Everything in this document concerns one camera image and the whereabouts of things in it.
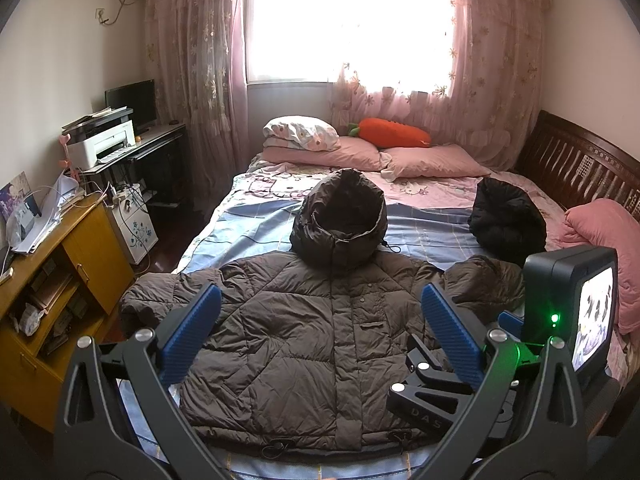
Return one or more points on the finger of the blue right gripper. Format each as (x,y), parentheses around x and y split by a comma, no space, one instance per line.
(511,323)

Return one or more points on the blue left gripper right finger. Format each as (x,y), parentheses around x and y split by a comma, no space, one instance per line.
(459,332)

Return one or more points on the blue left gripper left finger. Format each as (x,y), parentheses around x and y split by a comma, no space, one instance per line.
(182,333)

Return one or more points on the brown hooded puffer jacket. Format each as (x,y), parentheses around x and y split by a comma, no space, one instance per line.
(336,242)

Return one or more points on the black folded jacket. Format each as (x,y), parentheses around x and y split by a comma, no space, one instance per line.
(506,222)

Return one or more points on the white floral small appliance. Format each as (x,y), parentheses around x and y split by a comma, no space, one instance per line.
(132,223)

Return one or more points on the yellow wooden cabinet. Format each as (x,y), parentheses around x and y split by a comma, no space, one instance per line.
(69,287)

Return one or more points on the dark wooden headboard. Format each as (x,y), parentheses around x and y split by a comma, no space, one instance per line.
(575,166)

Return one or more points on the pink pillow right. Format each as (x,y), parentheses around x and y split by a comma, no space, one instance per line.
(443,161)

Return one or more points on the pink pillow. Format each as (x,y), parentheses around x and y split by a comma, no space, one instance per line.
(353,153)
(443,161)

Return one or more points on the pink cartoon bed sheet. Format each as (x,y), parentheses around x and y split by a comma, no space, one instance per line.
(288,181)

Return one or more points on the black computer desk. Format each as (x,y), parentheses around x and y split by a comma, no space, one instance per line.
(157,164)

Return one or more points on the white printer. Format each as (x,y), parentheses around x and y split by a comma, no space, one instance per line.
(98,138)

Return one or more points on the orange carrot plush toy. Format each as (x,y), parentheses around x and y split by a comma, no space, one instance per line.
(386,134)

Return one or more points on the pink pillow left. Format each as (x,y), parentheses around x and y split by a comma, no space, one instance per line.
(353,153)

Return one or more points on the white floral pillow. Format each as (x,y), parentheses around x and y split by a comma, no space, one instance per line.
(301,133)

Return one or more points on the black computer monitor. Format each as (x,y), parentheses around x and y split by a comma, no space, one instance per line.
(139,97)

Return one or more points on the pink lace curtain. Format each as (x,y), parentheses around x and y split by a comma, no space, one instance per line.
(465,71)

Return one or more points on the black camera box with screen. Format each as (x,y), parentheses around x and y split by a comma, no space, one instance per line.
(572,294)

